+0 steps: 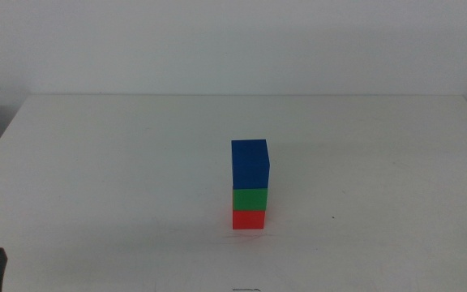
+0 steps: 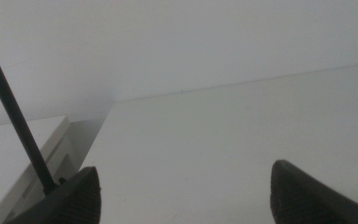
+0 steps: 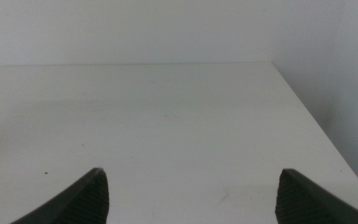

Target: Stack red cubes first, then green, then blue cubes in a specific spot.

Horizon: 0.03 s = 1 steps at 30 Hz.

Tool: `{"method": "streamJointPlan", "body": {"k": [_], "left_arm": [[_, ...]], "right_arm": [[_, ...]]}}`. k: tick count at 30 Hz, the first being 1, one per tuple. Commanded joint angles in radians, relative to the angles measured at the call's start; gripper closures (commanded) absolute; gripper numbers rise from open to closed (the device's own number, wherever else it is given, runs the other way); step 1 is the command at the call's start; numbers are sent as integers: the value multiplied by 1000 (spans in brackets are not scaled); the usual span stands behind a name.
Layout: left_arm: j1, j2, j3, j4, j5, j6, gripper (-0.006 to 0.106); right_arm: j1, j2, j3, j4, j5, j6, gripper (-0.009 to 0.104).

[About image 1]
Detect red cube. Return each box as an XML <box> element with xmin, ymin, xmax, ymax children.
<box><xmin>232</xmin><ymin>209</ymin><xmax>267</xmax><ymax>230</ymax></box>

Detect green cube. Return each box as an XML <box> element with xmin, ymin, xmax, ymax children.
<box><xmin>232</xmin><ymin>187</ymin><xmax>269</xmax><ymax>212</ymax></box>

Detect blue cube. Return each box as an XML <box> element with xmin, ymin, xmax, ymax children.
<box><xmin>230</xmin><ymin>139</ymin><xmax>271</xmax><ymax>191</ymax></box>

